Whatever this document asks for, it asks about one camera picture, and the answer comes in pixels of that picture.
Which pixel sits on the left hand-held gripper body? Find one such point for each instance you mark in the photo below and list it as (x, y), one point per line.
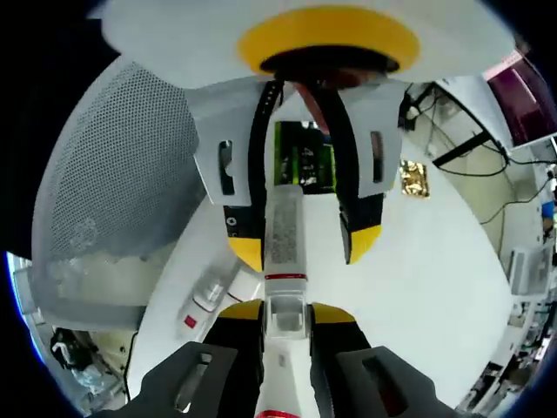
(183, 39)

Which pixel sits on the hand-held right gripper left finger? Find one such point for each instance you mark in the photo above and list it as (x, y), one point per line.
(169, 383)

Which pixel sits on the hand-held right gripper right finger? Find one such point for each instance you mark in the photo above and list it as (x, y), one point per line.
(391, 387)

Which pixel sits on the red collar skincare bottle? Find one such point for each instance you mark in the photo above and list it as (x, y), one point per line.
(285, 379)

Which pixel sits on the gold foil packet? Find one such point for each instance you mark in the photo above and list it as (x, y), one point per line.
(414, 178)

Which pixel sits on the white desk black legs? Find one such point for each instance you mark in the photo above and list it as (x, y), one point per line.
(470, 109)

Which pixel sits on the grey mesh office chair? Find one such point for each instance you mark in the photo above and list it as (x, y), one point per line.
(122, 152)

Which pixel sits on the green black packet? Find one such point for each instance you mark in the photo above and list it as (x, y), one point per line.
(304, 161)

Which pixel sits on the computer monitor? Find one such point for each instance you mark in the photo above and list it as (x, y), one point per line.
(522, 109)

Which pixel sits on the white computer case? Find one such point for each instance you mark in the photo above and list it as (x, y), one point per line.
(528, 270)

